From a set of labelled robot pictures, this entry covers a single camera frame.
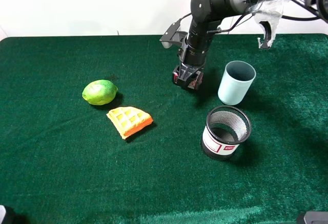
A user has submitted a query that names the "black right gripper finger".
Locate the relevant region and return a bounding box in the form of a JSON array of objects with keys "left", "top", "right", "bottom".
[{"left": 188, "top": 72, "right": 203, "bottom": 90}]

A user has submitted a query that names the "black red small box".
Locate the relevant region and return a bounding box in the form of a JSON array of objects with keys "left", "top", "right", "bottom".
[{"left": 172, "top": 65, "right": 203, "bottom": 90}]

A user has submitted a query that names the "light blue cup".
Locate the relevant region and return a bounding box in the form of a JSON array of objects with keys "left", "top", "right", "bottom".
[{"left": 218, "top": 60, "right": 256, "bottom": 106}]

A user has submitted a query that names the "green velvet table cloth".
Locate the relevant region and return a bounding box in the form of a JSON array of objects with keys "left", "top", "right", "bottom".
[{"left": 1, "top": 34, "right": 327, "bottom": 223}]

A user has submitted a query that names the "black mesh pen holder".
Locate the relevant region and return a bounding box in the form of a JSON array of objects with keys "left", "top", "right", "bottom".
[{"left": 200, "top": 105, "right": 252, "bottom": 161}]

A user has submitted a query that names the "orange waffle piece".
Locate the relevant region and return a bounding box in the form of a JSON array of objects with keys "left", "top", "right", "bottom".
[{"left": 107, "top": 107, "right": 153, "bottom": 139}]

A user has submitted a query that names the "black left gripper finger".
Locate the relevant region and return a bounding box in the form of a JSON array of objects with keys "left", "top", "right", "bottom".
[{"left": 177, "top": 73, "right": 191, "bottom": 88}]

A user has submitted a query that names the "clear plastic wrap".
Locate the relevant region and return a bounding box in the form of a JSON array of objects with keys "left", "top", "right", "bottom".
[{"left": 249, "top": 0, "right": 284, "bottom": 49}]

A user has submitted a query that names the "green lime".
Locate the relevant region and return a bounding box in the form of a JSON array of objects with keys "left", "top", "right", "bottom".
[{"left": 82, "top": 79, "right": 118, "bottom": 106}]

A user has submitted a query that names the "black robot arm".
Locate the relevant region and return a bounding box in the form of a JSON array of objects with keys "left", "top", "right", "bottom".
[{"left": 161, "top": 0, "right": 327, "bottom": 90}]

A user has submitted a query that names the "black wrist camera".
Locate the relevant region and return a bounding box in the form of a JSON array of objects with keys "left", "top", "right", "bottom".
[{"left": 159, "top": 21, "right": 188, "bottom": 49}]

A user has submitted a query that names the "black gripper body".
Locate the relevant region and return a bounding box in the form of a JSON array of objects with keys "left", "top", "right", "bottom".
[{"left": 178, "top": 39, "right": 208, "bottom": 78}]

